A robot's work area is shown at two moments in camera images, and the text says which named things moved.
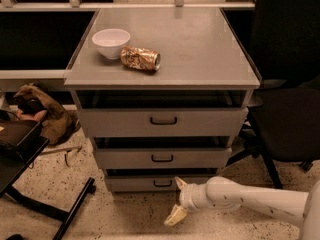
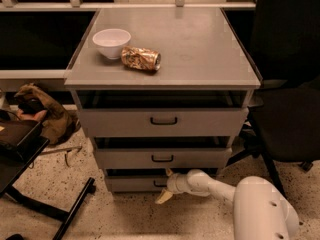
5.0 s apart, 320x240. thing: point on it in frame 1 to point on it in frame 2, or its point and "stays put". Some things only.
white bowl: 111,42 stays put
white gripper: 189,197 to 176,183
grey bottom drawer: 149,184 stays put
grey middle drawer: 163,158 stays put
